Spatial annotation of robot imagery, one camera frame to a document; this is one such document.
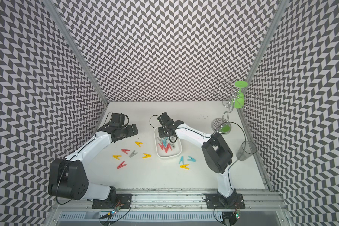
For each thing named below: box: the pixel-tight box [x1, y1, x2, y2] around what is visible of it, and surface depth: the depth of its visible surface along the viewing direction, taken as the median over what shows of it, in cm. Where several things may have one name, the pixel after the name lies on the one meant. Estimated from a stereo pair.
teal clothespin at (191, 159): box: [186, 155, 197, 162], surface depth 90 cm
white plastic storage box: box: [153, 128, 183, 159], surface depth 93 cm
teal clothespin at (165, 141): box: [161, 136, 168, 147], surface depth 96 cm
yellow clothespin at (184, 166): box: [179, 163, 190, 170], surface depth 87 cm
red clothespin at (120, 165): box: [116, 161, 127, 170], surface depth 86 cm
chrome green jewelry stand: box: [211, 80, 259, 135], surface depth 84 cm
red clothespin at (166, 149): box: [163, 142, 173, 154], surface depth 95 cm
